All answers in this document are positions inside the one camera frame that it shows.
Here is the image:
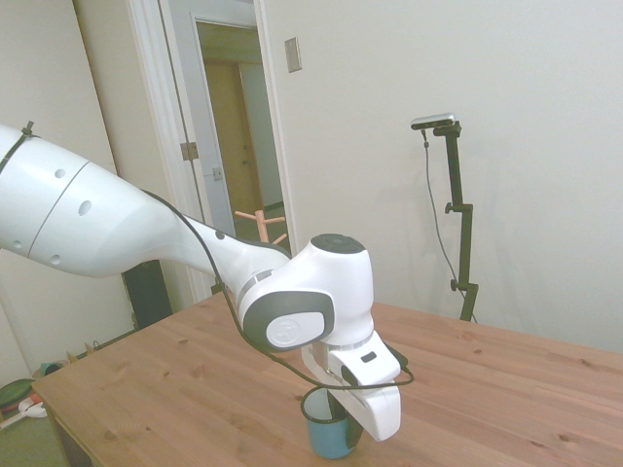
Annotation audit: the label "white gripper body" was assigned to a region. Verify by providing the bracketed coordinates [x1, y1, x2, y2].
[301, 342, 403, 443]

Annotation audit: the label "blue enamel mug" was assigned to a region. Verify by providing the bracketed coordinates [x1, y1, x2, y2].
[299, 387, 364, 461]

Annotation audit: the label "wooden mug tree black base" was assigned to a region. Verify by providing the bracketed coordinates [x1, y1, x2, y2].
[233, 209, 289, 247]

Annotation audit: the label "black floor box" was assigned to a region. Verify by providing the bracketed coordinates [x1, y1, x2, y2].
[121, 259, 173, 333]

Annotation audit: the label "white floor item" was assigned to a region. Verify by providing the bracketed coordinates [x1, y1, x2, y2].
[0, 393, 51, 431]

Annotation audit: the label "green round dish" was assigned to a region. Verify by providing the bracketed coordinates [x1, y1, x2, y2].
[0, 378, 36, 415]

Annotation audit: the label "white door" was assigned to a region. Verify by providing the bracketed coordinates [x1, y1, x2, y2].
[159, 0, 236, 303]

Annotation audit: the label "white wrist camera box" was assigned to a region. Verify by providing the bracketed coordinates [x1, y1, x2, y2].
[326, 342, 408, 390]

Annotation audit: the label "black camera stand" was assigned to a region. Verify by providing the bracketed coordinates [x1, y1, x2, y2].
[430, 121, 481, 323]

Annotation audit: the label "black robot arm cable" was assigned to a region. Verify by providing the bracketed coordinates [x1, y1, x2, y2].
[0, 121, 418, 391]

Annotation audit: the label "grey camera cable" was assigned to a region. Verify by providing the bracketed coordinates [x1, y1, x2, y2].
[421, 128, 464, 294]

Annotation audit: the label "grey exterior camera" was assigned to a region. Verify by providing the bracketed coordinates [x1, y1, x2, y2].
[411, 112, 459, 133]

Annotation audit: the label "metal light switch plate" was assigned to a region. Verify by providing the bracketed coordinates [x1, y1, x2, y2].
[283, 37, 304, 75]

